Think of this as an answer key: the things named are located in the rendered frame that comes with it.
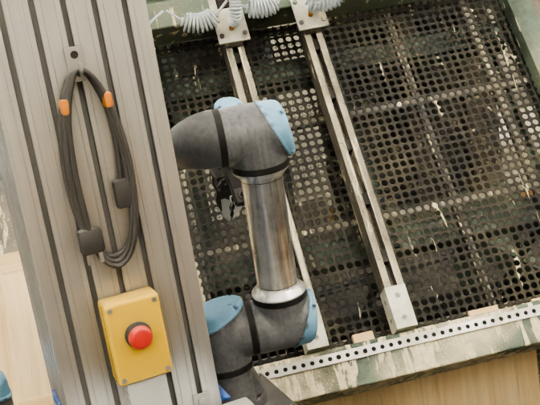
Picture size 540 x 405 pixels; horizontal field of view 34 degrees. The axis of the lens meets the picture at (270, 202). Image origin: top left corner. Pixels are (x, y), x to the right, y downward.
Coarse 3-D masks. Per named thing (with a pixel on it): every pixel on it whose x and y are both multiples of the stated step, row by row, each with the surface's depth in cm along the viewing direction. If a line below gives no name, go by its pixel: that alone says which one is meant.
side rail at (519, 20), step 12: (504, 0) 301; (516, 0) 299; (528, 0) 299; (516, 12) 297; (528, 12) 297; (516, 24) 296; (528, 24) 295; (516, 36) 298; (528, 36) 293; (528, 48) 292; (528, 60) 293
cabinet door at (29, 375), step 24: (0, 264) 252; (0, 288) 249; (24, 288) 250; (0, 312) 247; (24, 312) 247; (0, 336) 244; (24, 336) 245; (0, 360) 241; (24, 360) 242; (24, 384) 239; (48, 384) 240
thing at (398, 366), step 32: (320, 352) 245; (384, 352) 246; (416, 352) 247; (448, 352) 248; (480, 352) 248; (512, 352) 254; (288, 384) 241; (320, 384) 241; (352, 384) 242; (384, 384) 249
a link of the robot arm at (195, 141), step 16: (208, 112) 171; (176, 128) 174; (192, 128) 170; (208, 128) 169; (176, 144) 172; (192, 144) 169; (208, 144) 169; (176, 160) 175; (192, 160) 171; (208, 160) 170
